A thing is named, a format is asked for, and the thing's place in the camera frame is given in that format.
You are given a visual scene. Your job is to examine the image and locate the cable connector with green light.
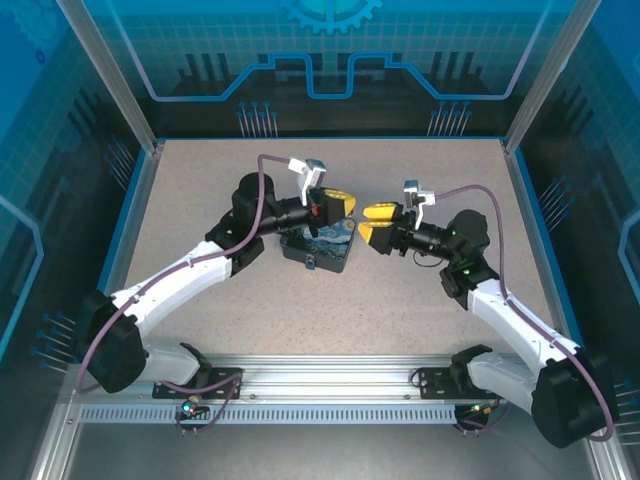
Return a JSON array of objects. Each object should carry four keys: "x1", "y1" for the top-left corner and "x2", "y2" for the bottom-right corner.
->
[
  {"x1": 175, "y1": 397, "x2": 210, "y2": 421},
  {"x1": 462, "y1": 399, "x2": 501, "y2": 420}
]

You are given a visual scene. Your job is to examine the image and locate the slotted grey cable duct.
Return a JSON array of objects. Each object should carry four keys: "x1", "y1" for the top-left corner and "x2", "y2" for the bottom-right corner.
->
[{"x1": 78, "y1": 405, "x2": 460, "y2": 425}]

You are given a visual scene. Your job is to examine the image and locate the starry night tin box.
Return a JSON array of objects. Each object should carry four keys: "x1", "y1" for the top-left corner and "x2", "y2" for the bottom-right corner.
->
[{"x1": 279, "y1": 218, "x2": 362, "y2": 275}]

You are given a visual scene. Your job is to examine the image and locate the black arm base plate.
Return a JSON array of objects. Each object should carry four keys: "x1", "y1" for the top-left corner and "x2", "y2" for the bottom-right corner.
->
[
  {"x1": 416, "y1": 366, "x2": 506, "y2": 401},
  {"x1": 152, "y1": 367, "x2": 245, "y2": 401}
]

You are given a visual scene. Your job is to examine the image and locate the aluminium mounting rail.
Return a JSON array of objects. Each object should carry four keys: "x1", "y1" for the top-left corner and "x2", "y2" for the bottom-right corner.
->
[{"x1": 67, "y1": 353, "x2": 599, "y2": 404}]

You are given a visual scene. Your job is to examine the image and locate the aluminium frame post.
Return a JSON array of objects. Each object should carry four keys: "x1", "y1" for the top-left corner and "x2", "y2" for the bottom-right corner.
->
[
  {"x1": 55, "y1": 0, "x2": 167, "y2": 157},
  {"x1": 501, "y1": 0, "x2": 587, "y2": 156}
]

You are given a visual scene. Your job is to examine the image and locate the aluminium side rail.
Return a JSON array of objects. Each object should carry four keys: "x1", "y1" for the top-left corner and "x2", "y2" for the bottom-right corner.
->
[
  {"x1": 501, "y1": 139, "x2": 576, "y2": 346},
  {"x1": 92, "y1": 144, "x2": 164, "y2": 301}
]

